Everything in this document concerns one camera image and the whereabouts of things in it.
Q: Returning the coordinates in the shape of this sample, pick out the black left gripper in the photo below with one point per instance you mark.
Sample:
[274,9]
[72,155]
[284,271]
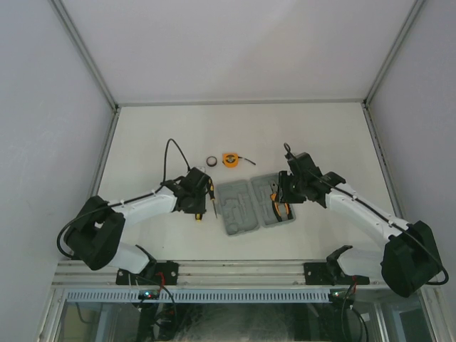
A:
[200,208]

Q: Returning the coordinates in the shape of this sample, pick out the blue slotted cable duct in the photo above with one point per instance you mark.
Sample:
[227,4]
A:
[201,296]

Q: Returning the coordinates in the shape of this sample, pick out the black mounting plate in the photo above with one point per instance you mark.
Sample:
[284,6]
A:
[322,273]
[158,273]

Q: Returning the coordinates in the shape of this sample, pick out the orange tape measure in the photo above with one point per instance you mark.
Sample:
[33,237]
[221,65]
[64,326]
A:
[231,159]

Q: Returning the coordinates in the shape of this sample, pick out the black electrical tape roll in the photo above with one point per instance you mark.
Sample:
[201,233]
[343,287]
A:
[211,161]

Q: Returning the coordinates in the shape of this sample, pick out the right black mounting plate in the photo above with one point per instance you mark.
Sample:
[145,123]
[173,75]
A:
[322,273]

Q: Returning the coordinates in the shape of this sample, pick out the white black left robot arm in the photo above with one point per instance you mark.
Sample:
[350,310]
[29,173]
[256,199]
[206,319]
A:
[94,236]

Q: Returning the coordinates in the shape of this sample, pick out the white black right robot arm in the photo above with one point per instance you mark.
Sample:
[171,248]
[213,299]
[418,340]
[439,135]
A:
[408,257]

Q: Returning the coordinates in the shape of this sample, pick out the flathead screwdriver black yellow handle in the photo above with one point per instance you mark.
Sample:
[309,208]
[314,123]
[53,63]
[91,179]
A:
[212,196]

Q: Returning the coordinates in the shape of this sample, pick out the orange black handled pliers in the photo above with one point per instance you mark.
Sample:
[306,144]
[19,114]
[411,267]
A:
[276,205]

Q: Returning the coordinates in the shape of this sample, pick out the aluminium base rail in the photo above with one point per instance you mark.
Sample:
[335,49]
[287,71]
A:
[196,274]

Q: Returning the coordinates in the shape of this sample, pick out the grey plastic tool case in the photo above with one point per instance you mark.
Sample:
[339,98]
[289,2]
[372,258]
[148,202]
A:
[245,205]

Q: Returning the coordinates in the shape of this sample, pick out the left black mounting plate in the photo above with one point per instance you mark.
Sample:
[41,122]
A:
[158,273]

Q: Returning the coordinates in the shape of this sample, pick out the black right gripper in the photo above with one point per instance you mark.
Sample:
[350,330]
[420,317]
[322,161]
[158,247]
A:
[284,177]

